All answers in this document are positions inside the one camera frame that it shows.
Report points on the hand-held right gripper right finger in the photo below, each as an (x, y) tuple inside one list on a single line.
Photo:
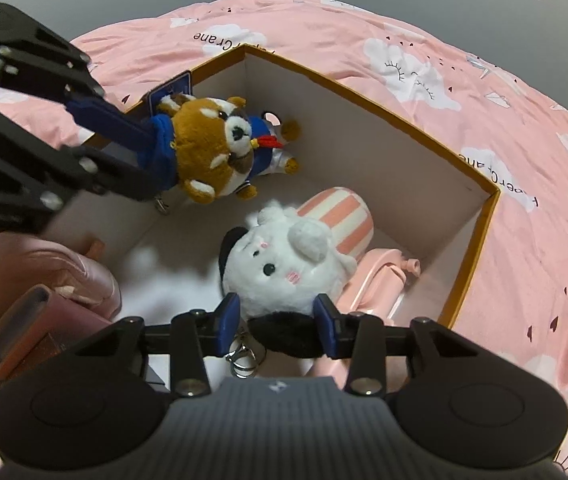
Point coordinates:
[(325, 325)]

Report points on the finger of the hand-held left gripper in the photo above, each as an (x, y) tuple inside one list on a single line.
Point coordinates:
[(109, 120), (54, 175)]

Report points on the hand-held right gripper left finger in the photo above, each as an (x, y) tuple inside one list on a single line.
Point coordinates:
[(228, 325)]

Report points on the white plush dog black ear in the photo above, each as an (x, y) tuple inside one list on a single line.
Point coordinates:
[(274, 270)]

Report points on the brown plush dog blue jacket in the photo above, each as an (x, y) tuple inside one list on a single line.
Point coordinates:
[(204, 145)]

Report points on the maroon small box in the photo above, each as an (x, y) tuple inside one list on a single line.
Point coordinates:
[(39, 330)]

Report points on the orange cardboard box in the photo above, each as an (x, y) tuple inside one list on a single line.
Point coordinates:
[(364, 160)]

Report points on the pink printed blanket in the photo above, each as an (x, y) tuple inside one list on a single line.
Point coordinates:
[(539, 260)]

